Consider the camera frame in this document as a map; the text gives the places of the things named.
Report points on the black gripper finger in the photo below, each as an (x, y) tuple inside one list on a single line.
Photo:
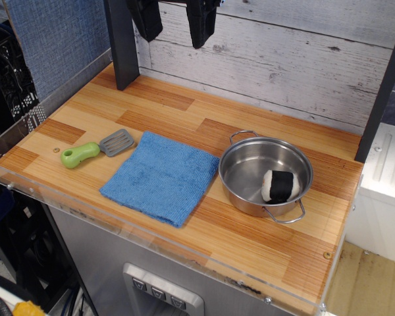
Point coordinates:
[(201, 17), (146, 16)]

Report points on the black and white sushi roll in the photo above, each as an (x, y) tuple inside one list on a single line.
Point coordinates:
[(279, 186)]

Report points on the black equipment rack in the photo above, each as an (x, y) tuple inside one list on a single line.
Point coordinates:
[(17, 91)]

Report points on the blue cloth towel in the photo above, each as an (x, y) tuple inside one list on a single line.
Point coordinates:
[(162, 179)]

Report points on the white side cabinet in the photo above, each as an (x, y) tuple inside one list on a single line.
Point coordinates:
[(371, 223)]

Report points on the silver dispenser button panel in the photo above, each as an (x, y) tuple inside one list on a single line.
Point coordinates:
[(152, 295)]

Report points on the dark grey left post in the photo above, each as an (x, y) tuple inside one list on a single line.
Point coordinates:
[(123, 42)]

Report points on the dark grey post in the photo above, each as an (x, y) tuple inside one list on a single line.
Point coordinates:
[(377, 111), (123, 42)]

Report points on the green handled grey spatula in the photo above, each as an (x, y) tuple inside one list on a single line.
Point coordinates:
[(112, 145)]

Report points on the dark grey right post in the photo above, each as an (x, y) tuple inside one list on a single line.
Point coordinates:
[(377, 111)]

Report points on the clear acrylic guard rail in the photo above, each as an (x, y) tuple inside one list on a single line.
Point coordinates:
[(249, 258)]

